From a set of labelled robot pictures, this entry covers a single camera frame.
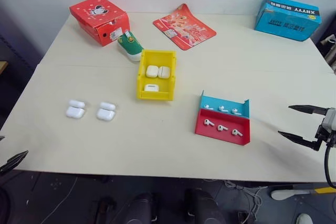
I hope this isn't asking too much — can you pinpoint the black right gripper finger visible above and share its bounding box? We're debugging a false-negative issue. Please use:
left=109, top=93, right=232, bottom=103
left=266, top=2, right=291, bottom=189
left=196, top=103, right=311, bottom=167
left=277, top=130, right=320, bottom=152
left=288, top=104, right=328, bottom=116

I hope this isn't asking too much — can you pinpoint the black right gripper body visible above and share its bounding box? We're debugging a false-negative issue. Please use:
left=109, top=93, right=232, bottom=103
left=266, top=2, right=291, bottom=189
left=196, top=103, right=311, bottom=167
left=314, top=123, right=336, bottom=148

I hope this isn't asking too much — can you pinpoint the white earbud case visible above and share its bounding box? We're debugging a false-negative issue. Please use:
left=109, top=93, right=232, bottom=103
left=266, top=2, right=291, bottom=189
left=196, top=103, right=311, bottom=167
left=145, top=65, right=159, bottom=79
left=65, top=99, right=86, bottom=120
left=158, top=66, right=171, bottom=80
left=143, top=83, right=160, bottom=93
left=96, top=101, right=117, bottom=122

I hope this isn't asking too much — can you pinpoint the blue printed cardboard box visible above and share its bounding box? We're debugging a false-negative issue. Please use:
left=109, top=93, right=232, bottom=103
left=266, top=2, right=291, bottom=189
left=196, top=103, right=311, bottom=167
left=254, top=0, right=322, bottom=42

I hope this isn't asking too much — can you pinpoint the red cartoon shoe box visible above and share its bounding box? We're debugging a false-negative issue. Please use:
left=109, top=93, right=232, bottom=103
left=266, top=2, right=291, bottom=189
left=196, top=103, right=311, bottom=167
left=69, top=0, right=131, bottom=48

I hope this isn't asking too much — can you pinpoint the yellow plastic bin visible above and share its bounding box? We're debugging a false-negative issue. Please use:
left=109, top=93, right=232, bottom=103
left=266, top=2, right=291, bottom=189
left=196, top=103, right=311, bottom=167
left=136, top=49, right=177, bottom=102

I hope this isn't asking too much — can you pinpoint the yellow floor tape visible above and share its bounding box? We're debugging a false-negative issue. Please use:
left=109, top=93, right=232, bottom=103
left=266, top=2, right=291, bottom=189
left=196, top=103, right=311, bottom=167
left=313, top=187, right=336, bottom=196

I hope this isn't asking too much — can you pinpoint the red plastic tray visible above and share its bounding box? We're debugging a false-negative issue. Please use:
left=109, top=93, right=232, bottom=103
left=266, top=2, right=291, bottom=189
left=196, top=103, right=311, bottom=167
left=194, top=108, right=251, bottom=147

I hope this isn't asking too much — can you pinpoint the blue plastic tray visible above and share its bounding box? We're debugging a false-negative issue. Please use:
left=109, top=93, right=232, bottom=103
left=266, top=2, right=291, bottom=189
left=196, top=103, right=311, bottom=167
left=198, top=90, right=250, bottom=119

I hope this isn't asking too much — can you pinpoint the dark rounded shape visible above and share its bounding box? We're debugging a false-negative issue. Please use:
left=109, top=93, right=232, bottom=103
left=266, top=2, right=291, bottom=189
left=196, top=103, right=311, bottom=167
left=183, top=188, right=220, bottom=224
left=121, top=191, right=160, bottom=224

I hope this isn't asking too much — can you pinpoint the red flat packet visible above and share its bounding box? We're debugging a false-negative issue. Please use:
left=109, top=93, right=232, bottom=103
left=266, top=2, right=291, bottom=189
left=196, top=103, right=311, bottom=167
left=152, top=3, right=217, bottom=51

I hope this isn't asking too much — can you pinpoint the green and white child shoe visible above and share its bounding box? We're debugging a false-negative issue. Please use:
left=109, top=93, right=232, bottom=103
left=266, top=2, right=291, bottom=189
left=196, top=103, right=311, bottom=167
left=117, top=30, right=144, bottom=63

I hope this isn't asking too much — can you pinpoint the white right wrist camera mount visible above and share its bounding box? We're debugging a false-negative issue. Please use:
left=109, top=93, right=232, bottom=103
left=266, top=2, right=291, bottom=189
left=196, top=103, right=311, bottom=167
left=320, top=107, right=336, bottom=132

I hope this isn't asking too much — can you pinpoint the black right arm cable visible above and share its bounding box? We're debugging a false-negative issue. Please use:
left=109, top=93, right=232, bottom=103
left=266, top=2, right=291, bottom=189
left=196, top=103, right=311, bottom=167
left=324, top=144, right=336, bottom=189

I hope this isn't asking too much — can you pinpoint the white floor cable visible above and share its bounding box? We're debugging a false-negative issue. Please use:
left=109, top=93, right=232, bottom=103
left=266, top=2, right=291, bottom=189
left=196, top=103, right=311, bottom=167
left=222, top=180, right=268, bottom=221

